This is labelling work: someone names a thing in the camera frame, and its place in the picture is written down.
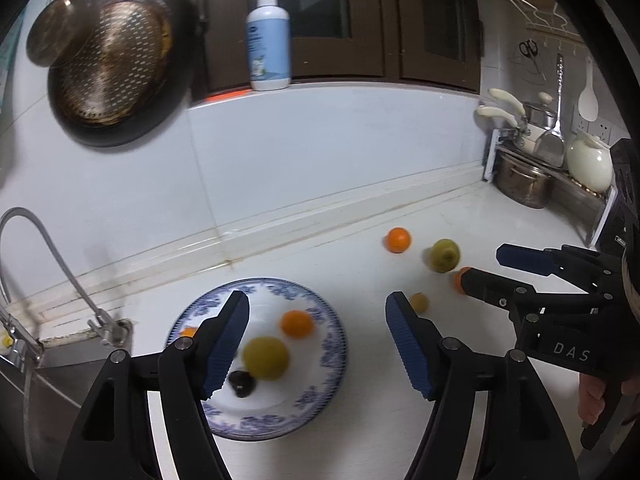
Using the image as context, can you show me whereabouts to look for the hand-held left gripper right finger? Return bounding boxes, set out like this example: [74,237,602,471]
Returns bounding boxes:
[384,291,576,480]

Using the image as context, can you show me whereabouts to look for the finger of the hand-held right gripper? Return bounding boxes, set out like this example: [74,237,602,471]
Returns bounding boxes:
[460,267,608,332]
[496,243,624,295]

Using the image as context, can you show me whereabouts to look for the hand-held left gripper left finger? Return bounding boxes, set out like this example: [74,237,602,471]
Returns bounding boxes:
[56,290,250,480]

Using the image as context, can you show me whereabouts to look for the green round fruit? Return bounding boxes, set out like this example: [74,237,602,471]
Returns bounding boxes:
[425,239,460,274]
[243,336,291,381]

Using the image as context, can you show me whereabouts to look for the dark plum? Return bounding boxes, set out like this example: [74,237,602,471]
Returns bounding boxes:
[228,369,257,399]

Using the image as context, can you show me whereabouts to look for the blue patterned white plate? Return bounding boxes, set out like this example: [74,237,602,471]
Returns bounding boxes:
[165,277,348,442]

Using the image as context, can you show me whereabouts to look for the person's right hand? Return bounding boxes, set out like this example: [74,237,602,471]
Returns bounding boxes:
[578,375,606,424]

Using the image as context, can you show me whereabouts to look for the metal kitchen rack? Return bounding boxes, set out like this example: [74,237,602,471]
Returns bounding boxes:
[482,127,618,248]

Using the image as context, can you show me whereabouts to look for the large steel pot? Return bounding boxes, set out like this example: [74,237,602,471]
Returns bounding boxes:
[494,152,556,210]

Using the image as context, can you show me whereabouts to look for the thin gooseneck faucet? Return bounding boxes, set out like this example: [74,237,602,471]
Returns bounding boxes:
[0,207,133,346]

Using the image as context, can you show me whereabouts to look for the metal slotted spatula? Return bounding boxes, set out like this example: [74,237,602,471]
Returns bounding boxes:
[534,55,567,168]

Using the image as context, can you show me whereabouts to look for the white ceramic jar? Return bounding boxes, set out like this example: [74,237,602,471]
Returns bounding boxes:
[566,131,614,193]

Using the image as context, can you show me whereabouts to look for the white enamel pot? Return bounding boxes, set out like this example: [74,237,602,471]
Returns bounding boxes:
[515,125,546,153]

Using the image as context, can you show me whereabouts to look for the small lidded steel pot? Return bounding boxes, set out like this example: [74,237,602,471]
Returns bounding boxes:
[525,91,558,131]

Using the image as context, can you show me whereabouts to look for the white rice paddle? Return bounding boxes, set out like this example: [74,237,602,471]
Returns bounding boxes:
[577,57,600,122]

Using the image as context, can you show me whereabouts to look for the stainless steel sink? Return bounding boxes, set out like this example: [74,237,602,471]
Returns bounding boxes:
[0,345,118,480]

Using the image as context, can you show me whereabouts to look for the large chrome faucet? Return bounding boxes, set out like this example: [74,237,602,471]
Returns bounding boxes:
[0,270,43,371]

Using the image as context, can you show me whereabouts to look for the black scissors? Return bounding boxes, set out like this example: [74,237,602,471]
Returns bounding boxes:
[518,39,547,81]

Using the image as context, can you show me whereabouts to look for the black frying pan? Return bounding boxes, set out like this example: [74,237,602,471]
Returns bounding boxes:
[47,0,198,148]

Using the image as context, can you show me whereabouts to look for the blue white pump bottle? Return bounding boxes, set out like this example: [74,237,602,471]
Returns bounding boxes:
[245,0,292,92]

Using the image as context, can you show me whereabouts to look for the golden perforated strainer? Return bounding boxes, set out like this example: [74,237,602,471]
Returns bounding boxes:
[60,0,173,123]

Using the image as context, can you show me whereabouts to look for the small copper ladle pot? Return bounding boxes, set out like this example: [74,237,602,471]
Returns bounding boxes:
[26,0,96,67]

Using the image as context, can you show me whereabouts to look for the white wall socket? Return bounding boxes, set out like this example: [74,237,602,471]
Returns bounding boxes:
[572,117,618,143]

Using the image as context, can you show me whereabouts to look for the dark brown window frame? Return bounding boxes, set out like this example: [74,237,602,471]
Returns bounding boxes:
[390,0,486,93]
[200,0,396,96]

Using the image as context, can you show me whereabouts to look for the white wire wall rack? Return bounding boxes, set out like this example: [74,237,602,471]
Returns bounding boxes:
[508,0,583,43]

